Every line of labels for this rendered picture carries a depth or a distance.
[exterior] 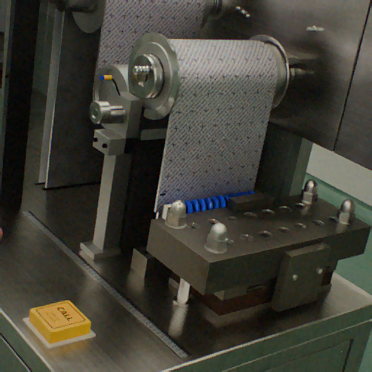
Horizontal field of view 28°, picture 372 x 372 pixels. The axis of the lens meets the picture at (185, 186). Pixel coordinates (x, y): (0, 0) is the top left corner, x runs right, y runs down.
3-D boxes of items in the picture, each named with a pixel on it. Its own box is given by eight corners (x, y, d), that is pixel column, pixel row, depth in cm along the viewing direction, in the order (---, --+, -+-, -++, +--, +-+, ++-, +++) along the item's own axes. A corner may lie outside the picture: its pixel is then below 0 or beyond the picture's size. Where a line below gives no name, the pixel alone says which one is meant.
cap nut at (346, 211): (330, 218, 141) (336, 196, 140) (343, 215, 143) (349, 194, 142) (345, 226, 139) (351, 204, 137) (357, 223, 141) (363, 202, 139)
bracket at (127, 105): (77, 248, 141) (96, 92, 130) (106, 243, 145) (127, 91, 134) (91, 260, 138) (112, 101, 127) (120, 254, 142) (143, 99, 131)
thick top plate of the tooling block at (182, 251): (145, 250, 130) (150, 219, 128) (304, 219, 154) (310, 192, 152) (203, 296, 119) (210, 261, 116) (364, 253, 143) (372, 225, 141)
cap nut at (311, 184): (294, 197, 148) (299, 176, 146) (307, 195, 150) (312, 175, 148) (308, 205, 145) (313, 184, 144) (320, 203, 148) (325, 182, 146)
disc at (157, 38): (122, 104, 136) (134, 22, 131) (124, 104, 137) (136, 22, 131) (170, 131, 126) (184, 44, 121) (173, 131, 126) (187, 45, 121)
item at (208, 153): (153, 211, 133) (170, 112, 126) (250, 195, 148) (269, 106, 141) (155, 212, 133) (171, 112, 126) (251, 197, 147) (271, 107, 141)
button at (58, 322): (27, 321, 116) (29, 308, 116) (67, 312, 121) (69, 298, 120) (49, 346, 112) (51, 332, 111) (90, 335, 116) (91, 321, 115)
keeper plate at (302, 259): (269, 306, 131) (282, 251, 127) (309, 295, 137) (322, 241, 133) (280, 314, 129) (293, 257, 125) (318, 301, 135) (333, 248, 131)
